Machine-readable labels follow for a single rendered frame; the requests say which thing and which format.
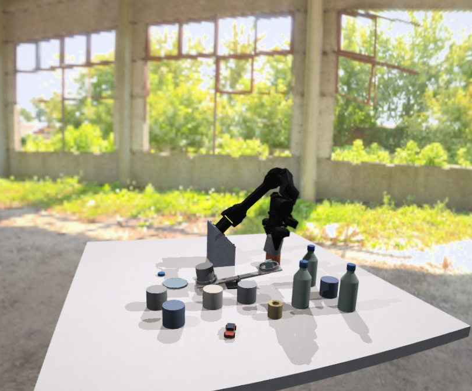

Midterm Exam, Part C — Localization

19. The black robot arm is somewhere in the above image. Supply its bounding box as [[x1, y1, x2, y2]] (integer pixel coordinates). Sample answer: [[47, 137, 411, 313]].
[[213, 167, 299, 234]]

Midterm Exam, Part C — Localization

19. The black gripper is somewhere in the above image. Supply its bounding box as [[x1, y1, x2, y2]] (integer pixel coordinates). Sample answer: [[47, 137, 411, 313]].
[[262, 210, 290, 250]]

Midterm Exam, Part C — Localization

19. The cream cylinder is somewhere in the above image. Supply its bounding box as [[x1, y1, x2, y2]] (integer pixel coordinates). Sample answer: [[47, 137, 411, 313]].
[[203, 284, 223, 310]]

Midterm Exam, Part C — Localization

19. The tan hollow cylinder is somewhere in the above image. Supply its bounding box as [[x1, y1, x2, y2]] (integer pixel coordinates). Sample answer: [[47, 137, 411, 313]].
[[268, 300, 283, 320]]

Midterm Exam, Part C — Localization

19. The orange cylinder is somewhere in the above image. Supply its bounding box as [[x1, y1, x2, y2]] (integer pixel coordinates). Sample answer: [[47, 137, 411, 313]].
[[266, 252, 281, 265]]

